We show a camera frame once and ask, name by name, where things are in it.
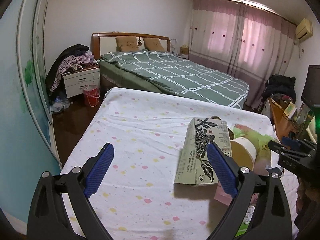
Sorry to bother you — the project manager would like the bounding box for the green floral paper box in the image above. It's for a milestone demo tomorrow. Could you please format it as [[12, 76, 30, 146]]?
[[174, 117, 233, 186]]

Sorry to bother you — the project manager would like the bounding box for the pink white curtain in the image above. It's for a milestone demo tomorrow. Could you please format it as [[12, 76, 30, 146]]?
[[189, 0, 296, 108]]

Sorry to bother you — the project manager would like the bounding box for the wooden bed with headboard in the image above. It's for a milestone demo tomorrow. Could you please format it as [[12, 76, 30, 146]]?
[[91, 32, 249, 109]]

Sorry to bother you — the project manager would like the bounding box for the dark clothes heap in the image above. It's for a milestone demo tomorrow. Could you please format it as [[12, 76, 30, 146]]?
[[262, 74, 296, 102]]

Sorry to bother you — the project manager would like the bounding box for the left brown pillow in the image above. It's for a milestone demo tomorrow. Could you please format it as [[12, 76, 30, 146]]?
[[116, 36, 139, 52]]

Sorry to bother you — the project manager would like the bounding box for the right brown pillow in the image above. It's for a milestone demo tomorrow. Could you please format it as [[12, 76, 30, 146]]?
[[143, 38, 165, 52]]

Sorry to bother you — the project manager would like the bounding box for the black monitor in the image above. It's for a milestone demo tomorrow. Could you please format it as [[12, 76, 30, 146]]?
[[301, 65, 320, 108]]

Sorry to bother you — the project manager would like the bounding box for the red plastic bucket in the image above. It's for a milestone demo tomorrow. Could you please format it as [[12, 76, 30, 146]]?
[[82, 85, 100, 107]]

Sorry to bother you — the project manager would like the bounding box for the green plastic bottle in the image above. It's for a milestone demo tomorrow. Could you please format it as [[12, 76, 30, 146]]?
[[235, 200, 257, 237]]

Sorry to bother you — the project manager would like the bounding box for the white dotted table cloth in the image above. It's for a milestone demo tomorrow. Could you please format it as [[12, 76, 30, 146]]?
[[60, 87, 299, 240]]

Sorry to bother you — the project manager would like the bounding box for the small pink carton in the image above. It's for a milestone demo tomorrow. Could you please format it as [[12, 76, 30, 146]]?
[[214, 182, 233, 206]]

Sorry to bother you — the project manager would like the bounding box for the wooden desk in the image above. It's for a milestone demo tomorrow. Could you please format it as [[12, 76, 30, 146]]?
[[268, 99, 297, 141]]

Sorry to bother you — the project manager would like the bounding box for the green white paper cup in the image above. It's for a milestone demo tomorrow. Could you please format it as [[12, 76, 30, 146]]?
[[231, 124, 279, 176]]

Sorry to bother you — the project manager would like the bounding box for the beige air conditioner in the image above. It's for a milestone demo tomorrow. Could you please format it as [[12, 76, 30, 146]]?
[[296, 18, 313, 43]]

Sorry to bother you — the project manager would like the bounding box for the pile of clothes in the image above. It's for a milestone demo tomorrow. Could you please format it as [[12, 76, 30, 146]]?
[[45, 44, 93, 101]]

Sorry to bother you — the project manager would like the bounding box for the green checked duvet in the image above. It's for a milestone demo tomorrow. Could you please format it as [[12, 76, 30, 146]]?
[[100, 49, 249, 109]]

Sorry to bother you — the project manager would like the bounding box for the sliding wardrobe door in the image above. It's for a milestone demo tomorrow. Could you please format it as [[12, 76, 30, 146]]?
[[1, 0, 60, 224]]

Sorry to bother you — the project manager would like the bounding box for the brown pillow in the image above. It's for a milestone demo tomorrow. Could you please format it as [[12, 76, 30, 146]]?
[[143, 38, 165, 52], [116, 36, 139, 52]]

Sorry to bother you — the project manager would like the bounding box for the tissue box on nightstand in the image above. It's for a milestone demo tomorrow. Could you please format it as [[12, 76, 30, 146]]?
[[180, 45, 189, 55]]

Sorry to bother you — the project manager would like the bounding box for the white bedside drawer cabinet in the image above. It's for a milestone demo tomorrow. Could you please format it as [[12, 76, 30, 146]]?
[[63, 66, 100, 98]]

